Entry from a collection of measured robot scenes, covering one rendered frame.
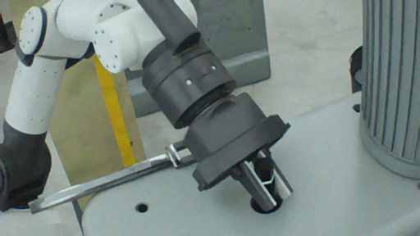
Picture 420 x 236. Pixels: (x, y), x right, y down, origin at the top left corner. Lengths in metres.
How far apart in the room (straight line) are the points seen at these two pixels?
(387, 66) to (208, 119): 0.21
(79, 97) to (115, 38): 1.99
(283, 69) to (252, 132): 3.33
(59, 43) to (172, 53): 0.29
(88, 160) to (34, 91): 1.93
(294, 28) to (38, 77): 3.54
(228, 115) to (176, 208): 0.13
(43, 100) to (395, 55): 0.60
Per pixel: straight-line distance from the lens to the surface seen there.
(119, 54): 0.69
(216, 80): 0.67
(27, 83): 0.98
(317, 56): 4.11
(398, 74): 0.64
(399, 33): 0.61
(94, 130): 2.80
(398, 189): 0.73
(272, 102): 3.74
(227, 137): 0.67
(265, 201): 0.67
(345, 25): 4.45
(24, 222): 1.08
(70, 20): 0.86
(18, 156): 1.05
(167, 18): 0.67
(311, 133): 0.79
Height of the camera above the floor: 2.43
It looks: 41 degrees down
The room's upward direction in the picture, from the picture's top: 9 degrees counter-clockwise
